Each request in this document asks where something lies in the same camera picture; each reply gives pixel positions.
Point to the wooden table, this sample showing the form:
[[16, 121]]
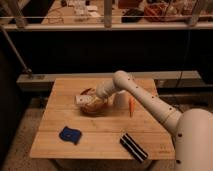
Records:
[[101, 134]]

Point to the diagonal metal pole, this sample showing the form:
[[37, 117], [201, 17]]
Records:
[[26, 69]]

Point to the black object on shelf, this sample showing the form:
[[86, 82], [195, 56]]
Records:
[[132, 16]]

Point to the black white striped object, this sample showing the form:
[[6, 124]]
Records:
[[133, 148]]

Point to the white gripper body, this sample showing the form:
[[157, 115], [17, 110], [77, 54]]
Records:
[[83, 99]]

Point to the translucent bottle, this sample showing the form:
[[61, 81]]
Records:
[[119, 99]]

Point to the grey metal rail beam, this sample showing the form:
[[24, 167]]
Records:
[[163, 79]]

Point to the red basket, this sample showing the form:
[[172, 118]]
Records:
[[159, 12]]

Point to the orange carrot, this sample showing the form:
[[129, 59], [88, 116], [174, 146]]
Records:
[[131, 106]]

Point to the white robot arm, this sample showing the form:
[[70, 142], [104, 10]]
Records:
[[192, 129]]

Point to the blue cloth toy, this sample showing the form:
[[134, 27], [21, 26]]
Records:
[[71, 135]]

